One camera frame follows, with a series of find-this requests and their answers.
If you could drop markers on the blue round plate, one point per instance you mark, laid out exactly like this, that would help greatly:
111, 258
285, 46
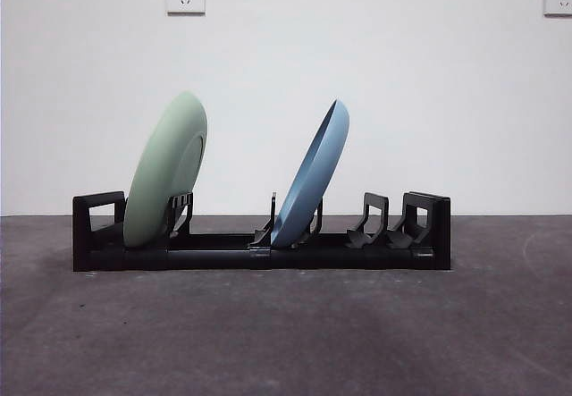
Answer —
313, 177

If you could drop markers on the green round plate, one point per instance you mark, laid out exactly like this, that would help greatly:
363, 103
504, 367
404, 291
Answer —
165, 168

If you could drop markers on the black plate rack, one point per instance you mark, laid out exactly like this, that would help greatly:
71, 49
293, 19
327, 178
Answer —
313, 259

